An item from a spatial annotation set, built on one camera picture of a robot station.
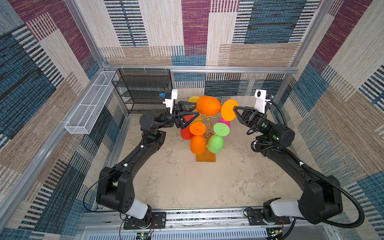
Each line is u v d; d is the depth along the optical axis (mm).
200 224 730
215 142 734
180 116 550
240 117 524
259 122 505
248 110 528
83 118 920
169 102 563
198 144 750
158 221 732
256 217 731
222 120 504
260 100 531
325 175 436
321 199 409
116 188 426
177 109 594
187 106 669
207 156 940
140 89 1083
